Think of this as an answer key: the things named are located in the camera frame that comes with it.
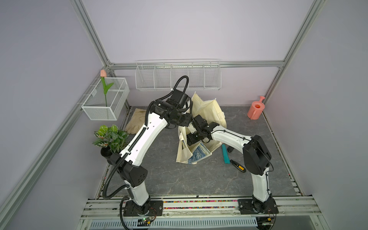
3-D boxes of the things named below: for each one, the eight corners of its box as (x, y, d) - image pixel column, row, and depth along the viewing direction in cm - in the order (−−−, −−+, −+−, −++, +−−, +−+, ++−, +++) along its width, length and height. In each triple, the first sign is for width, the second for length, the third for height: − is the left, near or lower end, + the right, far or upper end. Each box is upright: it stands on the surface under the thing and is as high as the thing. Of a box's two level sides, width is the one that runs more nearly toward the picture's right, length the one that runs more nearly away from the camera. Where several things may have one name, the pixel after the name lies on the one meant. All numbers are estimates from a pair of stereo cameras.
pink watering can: (246, 120, 114) (251, 110, 105) (248, 104, 126) (253, 94, 117) (258, 123, 112) (264, 113, 103) (259, 106, 124) (264, 96, 115)
